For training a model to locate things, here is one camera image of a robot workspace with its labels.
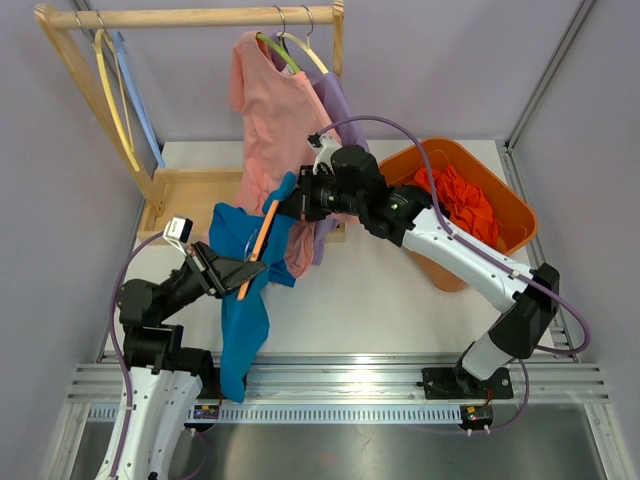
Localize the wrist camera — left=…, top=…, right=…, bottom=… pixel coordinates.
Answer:
left=307, top=133, right=342, bottom=175
left=162, top=216, right=193, bottom=256

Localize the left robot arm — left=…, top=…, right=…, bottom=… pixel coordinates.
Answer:
left=96, top=241, right=266, bottom=479

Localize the aluminium frame rail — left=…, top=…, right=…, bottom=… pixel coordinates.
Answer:
left=43, top=355, right=633, bottom=479

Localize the cream hanger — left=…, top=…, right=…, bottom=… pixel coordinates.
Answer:
left=274, top=5, right=329, bottom=75

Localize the orange plastic basket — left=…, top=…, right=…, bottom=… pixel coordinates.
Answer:
left=380, top=138, right=537, bottom=292

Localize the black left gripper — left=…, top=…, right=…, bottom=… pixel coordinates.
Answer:
left=158, top=241, right=266, bottom=323

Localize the orange t shirt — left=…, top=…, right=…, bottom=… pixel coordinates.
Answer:
left=432, top=166, right=499, bottom=249

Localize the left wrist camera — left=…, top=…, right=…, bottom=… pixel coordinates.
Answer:
left=162, top=216, right=193, bottom=256

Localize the orange tan hanger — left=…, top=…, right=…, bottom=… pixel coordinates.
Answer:
left=237, top=200, right=283, bottom=304

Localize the blue t shirt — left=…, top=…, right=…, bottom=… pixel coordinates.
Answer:
left=209, top=172, right=296, bottom=403

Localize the purple t shirt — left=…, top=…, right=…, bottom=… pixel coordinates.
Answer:
left=272, top=32, right=369, bottom=265

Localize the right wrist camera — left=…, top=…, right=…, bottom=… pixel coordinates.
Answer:
left=307, top=133, right=342, bottom=175

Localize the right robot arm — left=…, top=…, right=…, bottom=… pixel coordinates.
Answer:
left=277, top=146, right=560, bottom=400

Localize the yellow hanger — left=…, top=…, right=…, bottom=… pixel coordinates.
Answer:
left=92, top=25, right=141, bottom=173

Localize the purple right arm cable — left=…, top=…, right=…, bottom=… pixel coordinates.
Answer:
left=317, top=115, right=592, bottom=436

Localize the pink t shirt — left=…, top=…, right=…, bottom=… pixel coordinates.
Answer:
left=227, top=30, right=361, bottom=280

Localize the green hanger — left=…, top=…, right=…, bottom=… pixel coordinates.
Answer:
left=255, top=32, right=302, bottom=74

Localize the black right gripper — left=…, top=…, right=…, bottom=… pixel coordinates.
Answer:
left=279, top=166, right=366, bottom=223

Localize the light blue hanger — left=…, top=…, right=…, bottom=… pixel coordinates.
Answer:
left=96, top=12, right=166, bottom=168

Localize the wooden clothes rack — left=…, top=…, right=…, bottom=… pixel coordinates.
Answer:
left=34, top=1, right=344, bottom=241

